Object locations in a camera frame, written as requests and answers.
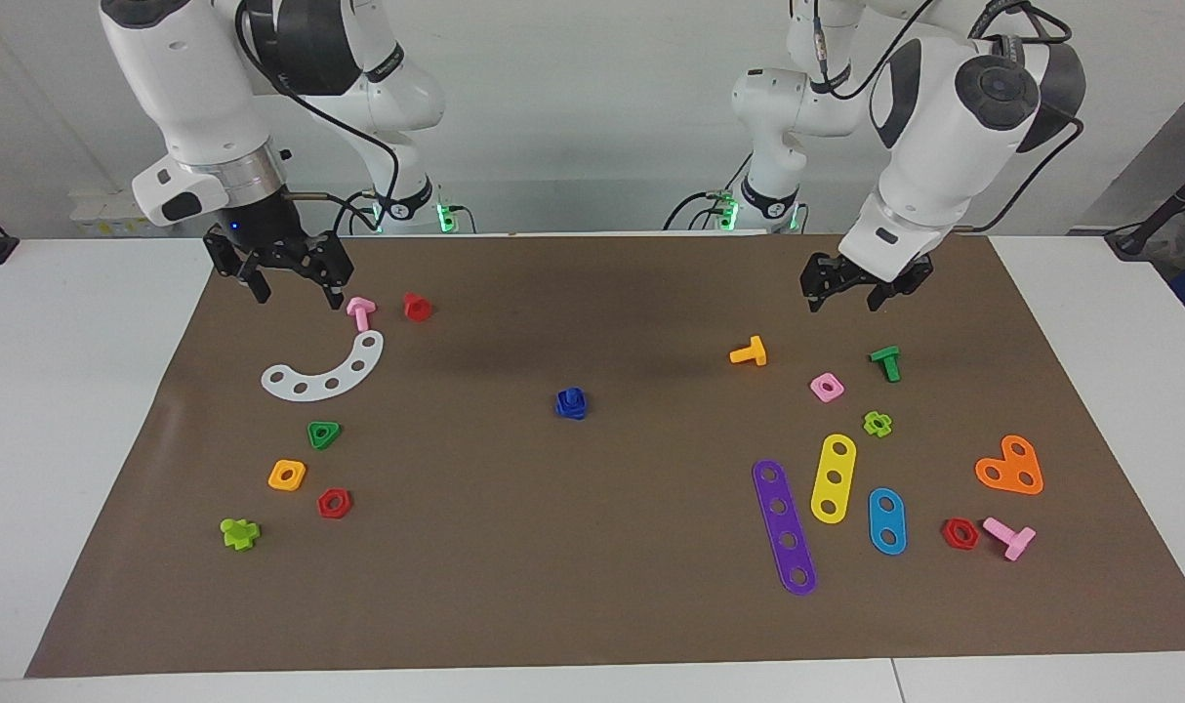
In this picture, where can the red round plastic screw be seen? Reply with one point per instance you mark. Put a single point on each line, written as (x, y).
(417, 309)

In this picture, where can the brown table mat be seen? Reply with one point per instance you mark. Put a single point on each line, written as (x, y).
(573, 547)

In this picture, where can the yellow three-hole strip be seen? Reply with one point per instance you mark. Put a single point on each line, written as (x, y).
(835, 465)

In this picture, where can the pink square plastic nut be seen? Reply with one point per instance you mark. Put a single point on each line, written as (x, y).
(836, 393)

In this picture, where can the yellow square plastic nut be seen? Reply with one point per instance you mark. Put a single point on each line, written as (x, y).
(275, 480)

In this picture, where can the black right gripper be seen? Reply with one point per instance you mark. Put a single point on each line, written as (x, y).
(265, 244)

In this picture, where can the green plastic screw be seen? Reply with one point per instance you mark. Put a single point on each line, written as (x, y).
(888, 363)

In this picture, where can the black stand pole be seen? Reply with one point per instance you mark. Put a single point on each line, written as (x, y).
(1173, 203)

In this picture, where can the small pink plastic screw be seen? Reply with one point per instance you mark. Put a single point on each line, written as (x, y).
(361, 314)

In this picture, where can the blue triangle plastic screw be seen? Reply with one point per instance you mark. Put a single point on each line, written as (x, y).
(572, 392)

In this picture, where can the blue square plastic nut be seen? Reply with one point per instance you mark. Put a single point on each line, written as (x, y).
(571, 408)

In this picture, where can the orange heart-shaped holed plate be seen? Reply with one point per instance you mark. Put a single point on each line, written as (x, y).
(1010, 467)

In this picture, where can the large pink plastic screw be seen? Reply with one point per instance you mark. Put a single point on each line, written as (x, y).
(1017, 540)

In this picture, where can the orange plastic T screw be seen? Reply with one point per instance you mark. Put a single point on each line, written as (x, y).
(752, 353)

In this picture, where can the blue two-hole strip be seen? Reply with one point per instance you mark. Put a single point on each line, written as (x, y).
(886, 520)

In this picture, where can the lime flower plastic nut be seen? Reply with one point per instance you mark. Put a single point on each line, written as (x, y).
(885, 427)

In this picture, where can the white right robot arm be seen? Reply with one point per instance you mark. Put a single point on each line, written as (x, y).
(192, 78)

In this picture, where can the white wall socket box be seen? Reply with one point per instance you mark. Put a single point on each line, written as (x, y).
(114, 215)

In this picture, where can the white curved holed strip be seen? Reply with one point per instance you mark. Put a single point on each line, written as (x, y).
(345, 376)

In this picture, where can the purple four-hole strip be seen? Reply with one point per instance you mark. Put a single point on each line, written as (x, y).
(784, 523)

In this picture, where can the red hexagon plastic nut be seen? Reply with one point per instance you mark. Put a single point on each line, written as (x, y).
(948, 539)
(324, 510)

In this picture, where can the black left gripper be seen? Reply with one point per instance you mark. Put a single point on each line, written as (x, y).
(861, 276)

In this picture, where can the lime cross plastic screw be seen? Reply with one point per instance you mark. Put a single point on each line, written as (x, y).
(238, 535)

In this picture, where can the green triangle plastic nut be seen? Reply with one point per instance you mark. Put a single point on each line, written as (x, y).
(315, 441)

